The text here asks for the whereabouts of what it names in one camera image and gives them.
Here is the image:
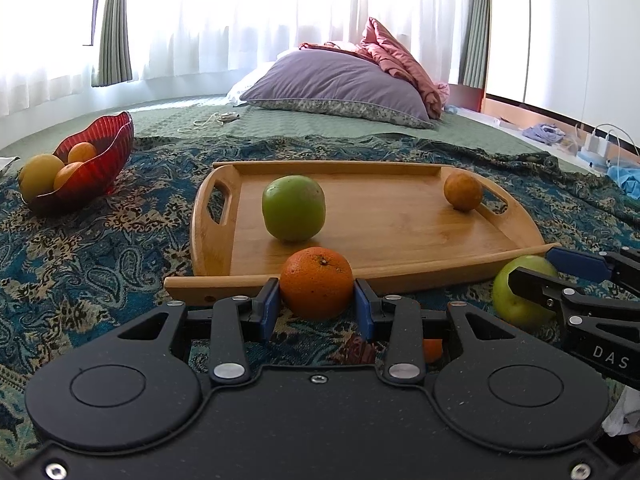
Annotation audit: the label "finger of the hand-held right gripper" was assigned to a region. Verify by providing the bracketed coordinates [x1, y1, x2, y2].
[507, 265, 640, 322]
[545, 243, 640, 297]

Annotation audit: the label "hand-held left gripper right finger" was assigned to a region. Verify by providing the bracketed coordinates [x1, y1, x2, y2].
[353, 279, 512, 382]

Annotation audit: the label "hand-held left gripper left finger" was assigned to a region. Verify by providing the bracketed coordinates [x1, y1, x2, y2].
[116, 278, 281, 386]

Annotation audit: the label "green apple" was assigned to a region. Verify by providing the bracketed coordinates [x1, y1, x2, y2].
[262, 175, 327, 242]
[492, 255, 562, 331]

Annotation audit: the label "large orange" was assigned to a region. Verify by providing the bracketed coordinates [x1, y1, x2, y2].
[279, 247, 355, 321]

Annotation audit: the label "wooden tray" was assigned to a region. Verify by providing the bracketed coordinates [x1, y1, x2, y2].
[164, 160, 562, 304]

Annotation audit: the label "white cloth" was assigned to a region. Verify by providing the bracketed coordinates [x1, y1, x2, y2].
[601, 394, 640, 437]

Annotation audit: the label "blue cloth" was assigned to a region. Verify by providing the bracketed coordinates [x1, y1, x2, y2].
[605, 165, 640, 196]

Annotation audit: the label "pale blue clothes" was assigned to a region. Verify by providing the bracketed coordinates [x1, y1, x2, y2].
[522, 123, 567, 146]

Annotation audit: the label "blue paisley blanket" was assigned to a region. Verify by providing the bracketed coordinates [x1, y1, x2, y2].
[0, 132, 640, 453]

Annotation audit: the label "green bedspread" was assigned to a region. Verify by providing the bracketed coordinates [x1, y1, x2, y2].
[0, 94, 546, 161]

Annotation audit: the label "red glass bowl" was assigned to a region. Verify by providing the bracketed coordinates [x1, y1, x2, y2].
[23, 111, 136, 212]

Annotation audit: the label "purple pillow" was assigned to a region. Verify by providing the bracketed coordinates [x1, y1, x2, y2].
[239, 50, 435, 130]

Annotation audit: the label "pink blanket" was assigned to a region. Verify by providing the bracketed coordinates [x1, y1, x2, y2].
[299, 16, 450, 120]

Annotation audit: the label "green curtain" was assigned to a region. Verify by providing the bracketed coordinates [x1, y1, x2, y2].
[90, 0, 135, 87]
[458, 0, 492, 89]

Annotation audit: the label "yellow fruit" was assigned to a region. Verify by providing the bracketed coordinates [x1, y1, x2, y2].
[18, 154, 66, 203]

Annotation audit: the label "white sheer curtain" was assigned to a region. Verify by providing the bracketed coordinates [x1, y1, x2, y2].
[0, 0, 473, 116]

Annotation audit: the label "white charger with cable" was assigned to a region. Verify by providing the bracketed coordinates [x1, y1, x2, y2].
[575, 123, 640, 161]

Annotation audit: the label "white cable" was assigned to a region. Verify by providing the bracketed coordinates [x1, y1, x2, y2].
[178, 111, 241, 133]

